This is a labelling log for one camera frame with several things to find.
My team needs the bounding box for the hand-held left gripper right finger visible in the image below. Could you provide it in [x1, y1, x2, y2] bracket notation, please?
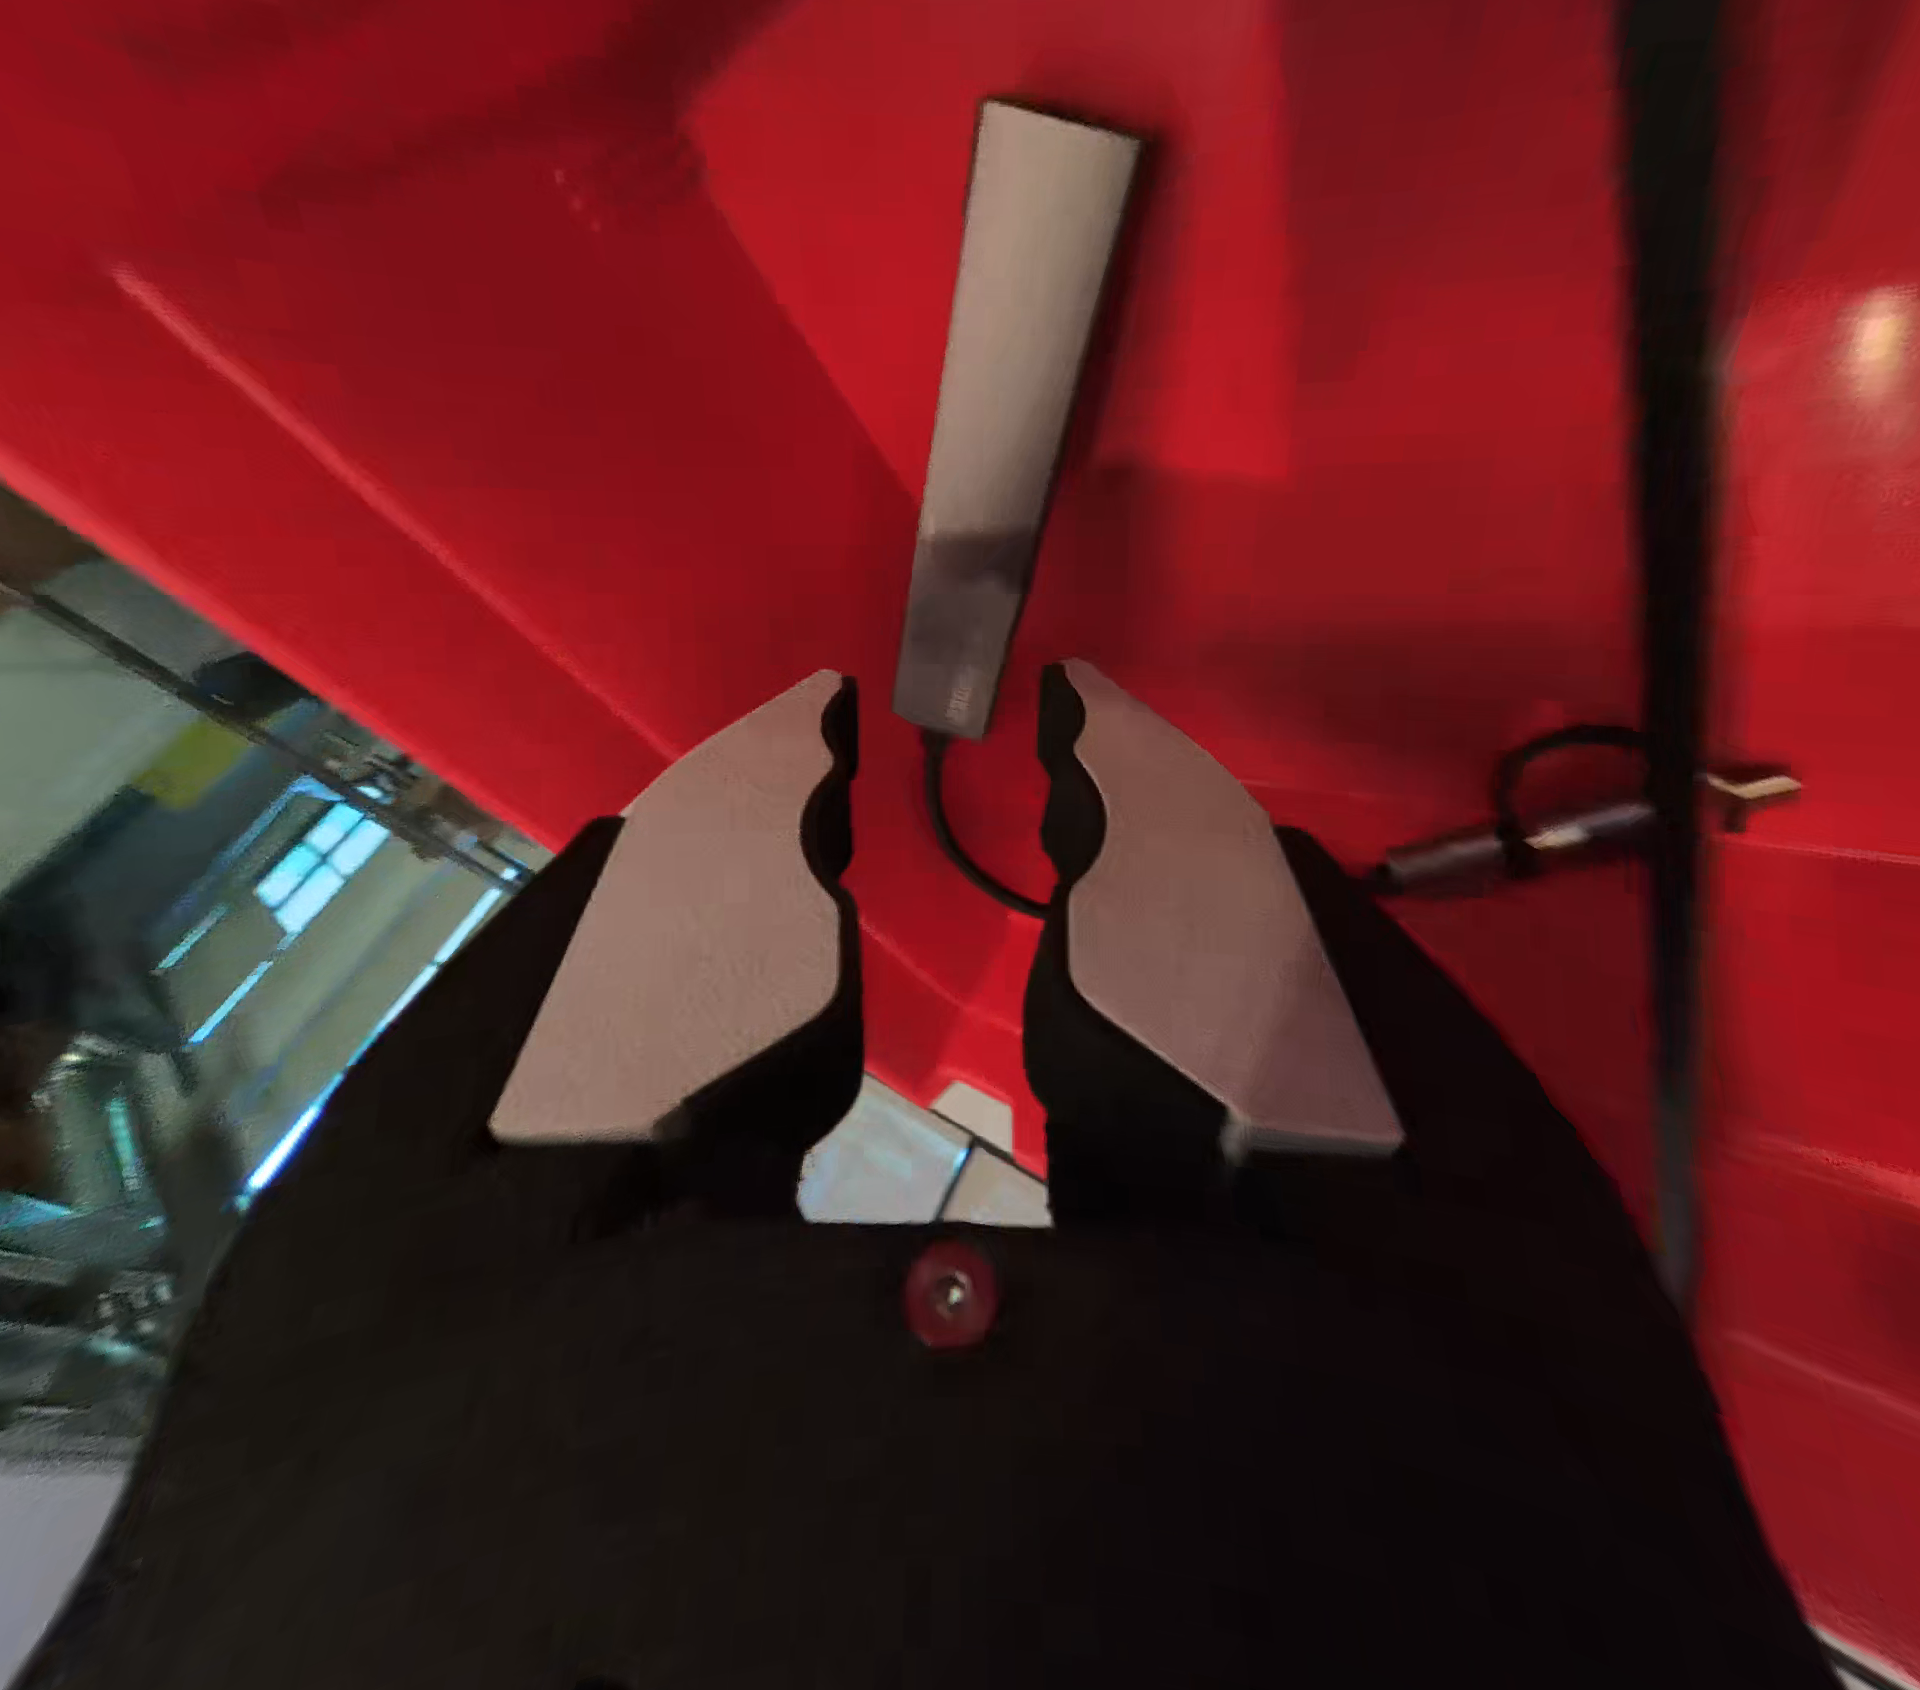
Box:
[1029, 660, 1406, 1159]

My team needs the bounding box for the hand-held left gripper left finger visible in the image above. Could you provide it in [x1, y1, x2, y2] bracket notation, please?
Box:
[483, 670, 869, 1148]

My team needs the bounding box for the grey usb hub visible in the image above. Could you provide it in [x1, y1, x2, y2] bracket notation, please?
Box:
[893, 102, 1802, 922]

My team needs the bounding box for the red plastic bin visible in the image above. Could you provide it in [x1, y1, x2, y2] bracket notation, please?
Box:
[0, 0, 1920, 1685]

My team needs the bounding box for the black red bin divider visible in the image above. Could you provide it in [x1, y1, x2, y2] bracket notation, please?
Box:
[1610, 0, 1752, 1289]

